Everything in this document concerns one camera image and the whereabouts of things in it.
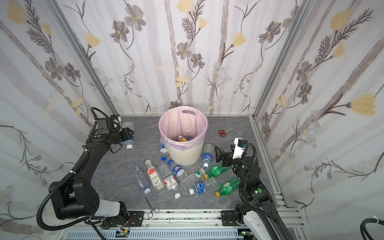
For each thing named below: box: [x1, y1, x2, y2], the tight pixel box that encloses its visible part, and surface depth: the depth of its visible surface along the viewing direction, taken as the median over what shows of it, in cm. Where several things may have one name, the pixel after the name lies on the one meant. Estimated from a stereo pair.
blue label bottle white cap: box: [188, 177, 220, 196], surface depth 82 cm
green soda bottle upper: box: [203, 162, 230, 180], surface depth 88 cm
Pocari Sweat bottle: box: [202, 143, 214, 169], surface depth 94 cm
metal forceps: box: [143, 195, 160, 219], surface depth 78 cm
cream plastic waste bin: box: [159, 106, 209, 166], surface depth 88 cm
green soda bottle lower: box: [215, 177, 241, 198], surface depth 81 cm
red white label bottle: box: [144, 159, 164, 191], surface depth 84 cm
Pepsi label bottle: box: [172, 165, 188, 181], surface depth 88 cm
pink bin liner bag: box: [158, 106, 209, 150], surface depth 88 cm
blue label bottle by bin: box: [160, 143, 168, 154], surface depth 97 cm
